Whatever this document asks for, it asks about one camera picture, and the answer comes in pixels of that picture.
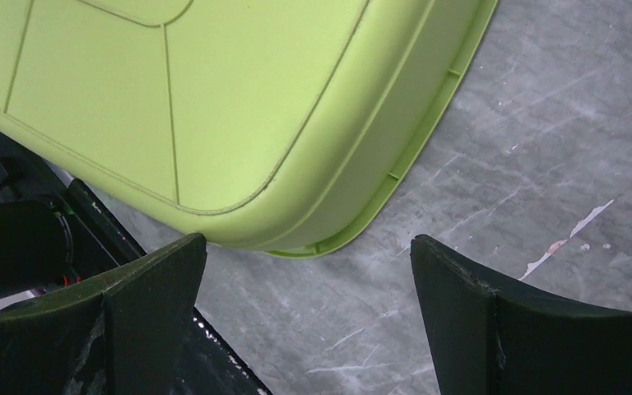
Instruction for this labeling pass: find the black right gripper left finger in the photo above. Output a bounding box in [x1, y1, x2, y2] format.
[0, 234, 207, 394]

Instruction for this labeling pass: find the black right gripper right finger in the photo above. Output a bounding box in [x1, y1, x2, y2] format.
[410, 235, 632, 394]

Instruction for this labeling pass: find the green plastic tray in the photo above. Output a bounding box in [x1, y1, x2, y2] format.
[0, 0, 496, 258]

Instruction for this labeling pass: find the black base bar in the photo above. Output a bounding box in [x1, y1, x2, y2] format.
[0, 125, 273, 395]

